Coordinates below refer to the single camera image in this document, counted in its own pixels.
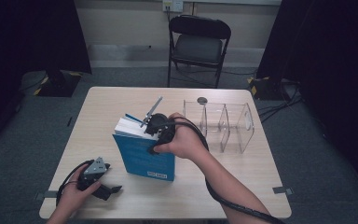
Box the dark curtain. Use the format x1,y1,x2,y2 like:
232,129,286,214
0,0,93,157
255,0,358,200

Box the black stand base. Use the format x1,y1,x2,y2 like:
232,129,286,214
20,69,84,98
246,76,295,102

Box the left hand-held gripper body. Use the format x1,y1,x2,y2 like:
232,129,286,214
76,156,112,200

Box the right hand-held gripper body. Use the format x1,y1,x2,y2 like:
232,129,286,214
140,95,177,147

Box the black folding chair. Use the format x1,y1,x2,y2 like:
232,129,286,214
166,14,233,90

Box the white wall outlet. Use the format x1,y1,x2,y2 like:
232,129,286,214
162,0,185,14

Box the clear acrylic book rack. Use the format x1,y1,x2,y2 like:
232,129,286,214
182,99,255,155

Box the grey tape strip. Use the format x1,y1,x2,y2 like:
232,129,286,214
271,186,295,197
34,189,59,202

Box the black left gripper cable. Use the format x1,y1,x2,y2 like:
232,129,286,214
55,160,95,207

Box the person's right hand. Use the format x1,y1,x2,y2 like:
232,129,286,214
153,112,212,161

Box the person's left hand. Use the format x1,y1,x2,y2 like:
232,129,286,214
55,172,103,217

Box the black floor cables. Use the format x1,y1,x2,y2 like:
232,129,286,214
256,89,304,124

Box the blue book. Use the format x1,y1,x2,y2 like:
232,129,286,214
112,113,177,183

